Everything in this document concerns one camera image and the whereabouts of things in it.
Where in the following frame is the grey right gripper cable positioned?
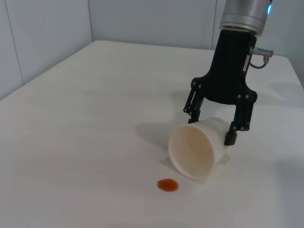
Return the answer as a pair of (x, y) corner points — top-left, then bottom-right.
(248, 47), (274, 70)

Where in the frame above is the white paper cup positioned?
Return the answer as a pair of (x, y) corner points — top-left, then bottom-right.
(168, 116), (231, 180)

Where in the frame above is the small orange ball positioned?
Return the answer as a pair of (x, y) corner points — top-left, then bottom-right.
(157, 178), (179, 192)

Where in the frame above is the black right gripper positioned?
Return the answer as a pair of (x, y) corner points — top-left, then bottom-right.
(183, 29), (258, 146)

